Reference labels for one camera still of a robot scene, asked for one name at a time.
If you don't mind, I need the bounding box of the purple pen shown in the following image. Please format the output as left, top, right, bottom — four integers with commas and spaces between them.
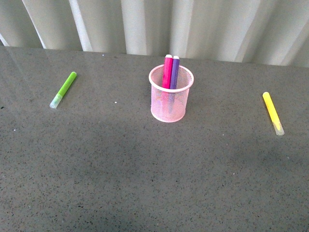
169, 56, 180, 89

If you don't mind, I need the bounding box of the pink pen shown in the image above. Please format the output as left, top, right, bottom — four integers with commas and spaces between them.
156, 54, 173, 107

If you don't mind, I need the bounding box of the pink mesh pen cup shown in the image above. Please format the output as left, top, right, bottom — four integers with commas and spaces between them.
149, 65, 194, 123

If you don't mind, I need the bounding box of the green pen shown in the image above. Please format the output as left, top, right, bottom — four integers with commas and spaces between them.
49, 72, 77, 109

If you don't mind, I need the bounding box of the yellow pen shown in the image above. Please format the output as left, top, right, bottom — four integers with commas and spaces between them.
262, 92, 284, 136

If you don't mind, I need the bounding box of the white curtain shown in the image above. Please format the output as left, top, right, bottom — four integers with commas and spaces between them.
0, 0, 309, 67

